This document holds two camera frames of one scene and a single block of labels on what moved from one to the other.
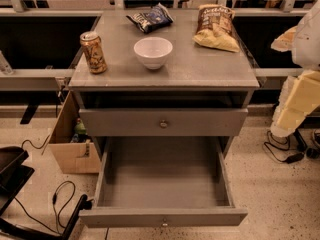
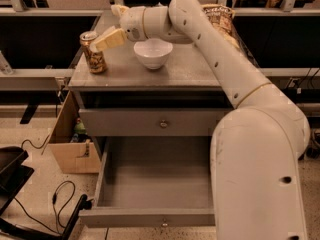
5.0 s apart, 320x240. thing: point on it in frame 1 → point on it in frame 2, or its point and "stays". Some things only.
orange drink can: (92, 45) stays
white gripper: (308, 47) → (132, 23)
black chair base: (14, 174) stays
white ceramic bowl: (153, 51) stays
